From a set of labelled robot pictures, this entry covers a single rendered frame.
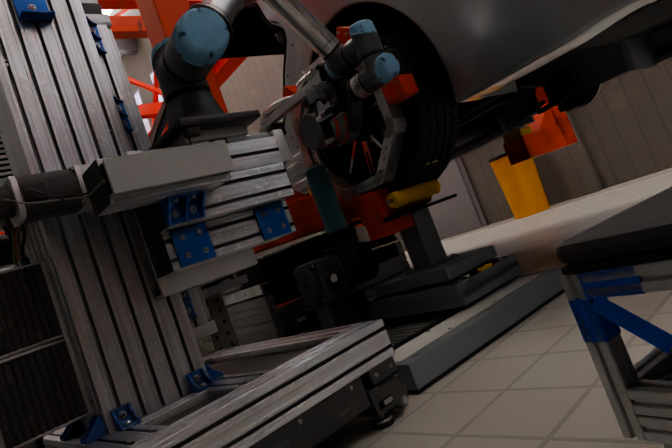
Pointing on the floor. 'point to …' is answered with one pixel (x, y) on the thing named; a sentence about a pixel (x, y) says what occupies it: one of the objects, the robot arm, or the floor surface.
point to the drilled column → (225, 337)
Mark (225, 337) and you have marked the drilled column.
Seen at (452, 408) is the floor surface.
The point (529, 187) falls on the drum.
